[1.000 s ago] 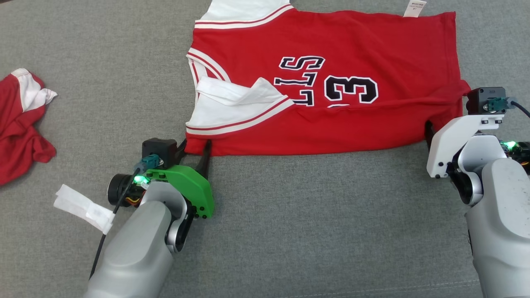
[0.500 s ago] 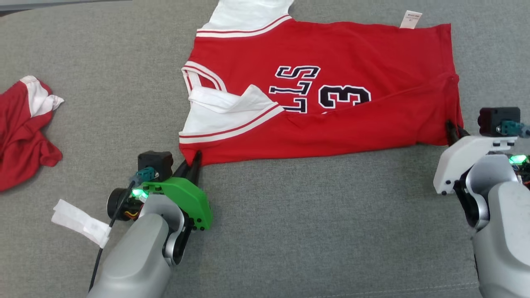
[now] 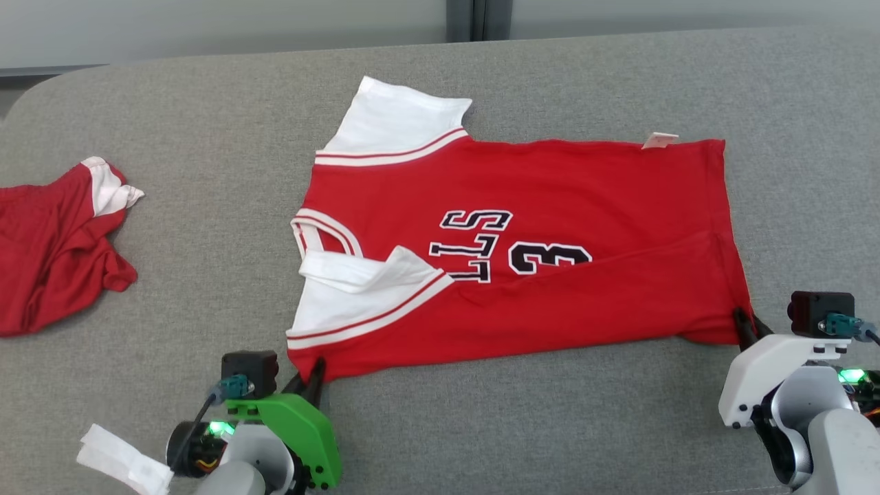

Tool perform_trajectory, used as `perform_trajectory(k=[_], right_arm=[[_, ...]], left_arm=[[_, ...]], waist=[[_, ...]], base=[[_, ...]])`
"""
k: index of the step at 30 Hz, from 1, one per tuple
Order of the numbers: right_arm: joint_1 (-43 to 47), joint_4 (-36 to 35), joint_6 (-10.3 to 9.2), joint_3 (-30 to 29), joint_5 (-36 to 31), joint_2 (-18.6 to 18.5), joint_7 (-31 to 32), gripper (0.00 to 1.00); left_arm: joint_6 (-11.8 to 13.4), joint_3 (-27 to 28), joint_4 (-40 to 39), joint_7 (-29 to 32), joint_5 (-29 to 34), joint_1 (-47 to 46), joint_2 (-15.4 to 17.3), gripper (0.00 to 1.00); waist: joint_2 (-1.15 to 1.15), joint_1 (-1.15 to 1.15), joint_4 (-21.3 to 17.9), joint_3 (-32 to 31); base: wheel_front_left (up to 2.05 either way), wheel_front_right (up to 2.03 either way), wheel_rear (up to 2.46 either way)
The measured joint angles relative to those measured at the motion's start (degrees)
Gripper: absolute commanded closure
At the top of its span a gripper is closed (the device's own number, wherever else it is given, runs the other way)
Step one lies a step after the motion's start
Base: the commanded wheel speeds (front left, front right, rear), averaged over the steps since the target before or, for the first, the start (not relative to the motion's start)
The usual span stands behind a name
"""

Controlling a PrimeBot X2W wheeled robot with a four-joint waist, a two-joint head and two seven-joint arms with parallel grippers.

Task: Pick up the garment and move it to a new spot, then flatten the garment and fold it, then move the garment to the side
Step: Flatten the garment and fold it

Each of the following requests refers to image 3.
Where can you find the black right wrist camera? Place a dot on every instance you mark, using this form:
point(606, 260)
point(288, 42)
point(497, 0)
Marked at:
point(811, 309)

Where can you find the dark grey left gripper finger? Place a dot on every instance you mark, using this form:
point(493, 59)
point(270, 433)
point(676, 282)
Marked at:
point(295, 385)
point(317, 381)

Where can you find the grey double partition post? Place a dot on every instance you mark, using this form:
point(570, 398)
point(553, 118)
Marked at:
point(478, 17)

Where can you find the red shorts with white trim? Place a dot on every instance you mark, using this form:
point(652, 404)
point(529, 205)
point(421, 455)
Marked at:
point(48, 240)

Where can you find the grey horizontal wall rail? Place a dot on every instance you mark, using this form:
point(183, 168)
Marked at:
point(48, 71)

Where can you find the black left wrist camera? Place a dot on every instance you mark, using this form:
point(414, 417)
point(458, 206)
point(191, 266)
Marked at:
point(251, 364)

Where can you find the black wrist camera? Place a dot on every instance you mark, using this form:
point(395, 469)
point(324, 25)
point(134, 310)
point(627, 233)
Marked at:
point(251, 364)
point(811, 309)

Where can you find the white tape tag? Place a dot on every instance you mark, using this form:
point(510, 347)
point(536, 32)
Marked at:
point(124, 460)

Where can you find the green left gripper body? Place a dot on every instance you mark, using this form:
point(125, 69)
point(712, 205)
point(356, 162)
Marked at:
point(306, 433)

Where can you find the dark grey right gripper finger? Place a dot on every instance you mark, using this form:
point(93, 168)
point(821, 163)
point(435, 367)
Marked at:
point(744, 330)
point(762, 328)

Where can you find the red white basketball jersey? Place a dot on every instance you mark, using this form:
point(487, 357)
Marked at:
point(550, 192)

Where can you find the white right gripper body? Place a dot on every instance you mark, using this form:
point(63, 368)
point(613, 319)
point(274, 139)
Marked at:
point(763, 364)

